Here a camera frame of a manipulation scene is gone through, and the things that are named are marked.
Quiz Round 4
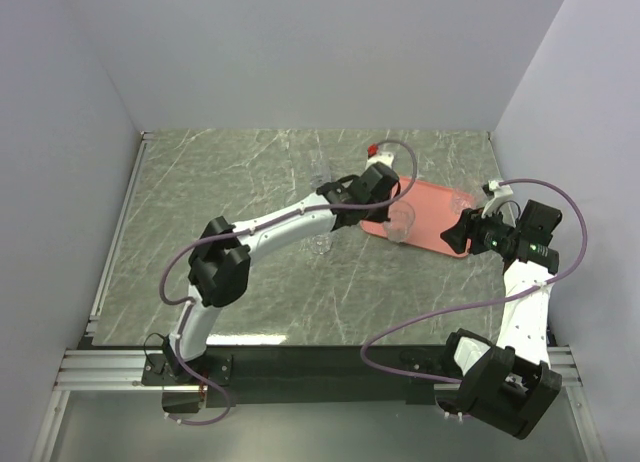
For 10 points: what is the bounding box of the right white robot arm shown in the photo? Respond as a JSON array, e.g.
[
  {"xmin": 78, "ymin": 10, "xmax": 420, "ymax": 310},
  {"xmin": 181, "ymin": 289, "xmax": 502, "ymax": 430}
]
[{"xmin": 440, "ymin": 201, "xmax": 562, "ymax": 439}]

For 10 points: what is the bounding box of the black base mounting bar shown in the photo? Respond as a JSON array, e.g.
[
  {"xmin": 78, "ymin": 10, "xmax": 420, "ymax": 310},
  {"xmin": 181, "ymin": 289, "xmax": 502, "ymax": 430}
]
[{"xmin": 142, "ymin": 345, "xmax": 435, "ymax": 413}]

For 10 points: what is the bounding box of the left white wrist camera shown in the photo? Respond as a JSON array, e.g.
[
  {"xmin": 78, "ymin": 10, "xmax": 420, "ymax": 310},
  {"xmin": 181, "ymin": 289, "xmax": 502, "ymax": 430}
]
[{"xmin": 365, "ymin": 144, "xmax": 395, "ymax": 168}]

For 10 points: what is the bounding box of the tall clear glass far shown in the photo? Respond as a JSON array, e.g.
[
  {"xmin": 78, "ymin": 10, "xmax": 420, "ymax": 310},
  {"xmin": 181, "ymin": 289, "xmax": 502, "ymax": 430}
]
[{"xmin": 309, "ymin": 149, "xmax": 332, "ymax": 191}]

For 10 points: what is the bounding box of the clear wine glass front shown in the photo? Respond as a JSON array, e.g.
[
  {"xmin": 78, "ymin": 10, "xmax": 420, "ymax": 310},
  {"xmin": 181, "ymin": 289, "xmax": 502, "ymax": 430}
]
[{"xmin": 449, "ymin": 179, "xmax": 484, "ymax": 216}]

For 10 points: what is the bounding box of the pink plastic tray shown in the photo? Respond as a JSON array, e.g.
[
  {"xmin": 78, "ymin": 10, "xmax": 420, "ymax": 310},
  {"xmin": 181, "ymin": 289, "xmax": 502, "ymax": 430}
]
[{"xmin": 359, "ymin": 177, "xmax": 476, "ymax": 259}]

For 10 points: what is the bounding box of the aluminium rail frame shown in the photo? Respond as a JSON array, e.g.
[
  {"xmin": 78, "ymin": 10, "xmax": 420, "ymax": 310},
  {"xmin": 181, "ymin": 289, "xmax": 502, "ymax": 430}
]
[{"xmin": 31, "ymin": 131, "xmax": 154, "ymax": 461}]

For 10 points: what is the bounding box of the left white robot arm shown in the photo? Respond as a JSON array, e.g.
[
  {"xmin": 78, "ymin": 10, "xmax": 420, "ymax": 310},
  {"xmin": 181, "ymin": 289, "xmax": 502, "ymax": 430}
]
[{"xmin": 159, "ymin": 162, "xmax": 407, "ymax": 384}]

